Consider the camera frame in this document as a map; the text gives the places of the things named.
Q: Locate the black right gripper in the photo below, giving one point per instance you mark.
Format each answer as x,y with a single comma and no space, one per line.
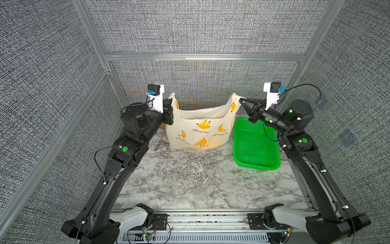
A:
257,114

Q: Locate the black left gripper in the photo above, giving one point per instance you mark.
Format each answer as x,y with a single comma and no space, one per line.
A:
166,110

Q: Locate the cream plastic bag banana print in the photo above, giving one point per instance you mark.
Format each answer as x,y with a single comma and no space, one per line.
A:
203,128

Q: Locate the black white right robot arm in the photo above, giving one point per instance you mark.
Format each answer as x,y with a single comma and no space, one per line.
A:
336,218

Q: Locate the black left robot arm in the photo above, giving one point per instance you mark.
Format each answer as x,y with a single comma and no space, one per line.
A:
95,224

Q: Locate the green plastic basket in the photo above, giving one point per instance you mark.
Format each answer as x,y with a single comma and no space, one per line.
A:
255,146

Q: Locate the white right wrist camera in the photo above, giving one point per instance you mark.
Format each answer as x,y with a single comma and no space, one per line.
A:
274,91

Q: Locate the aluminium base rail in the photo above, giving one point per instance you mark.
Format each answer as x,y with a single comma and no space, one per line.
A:
211,226

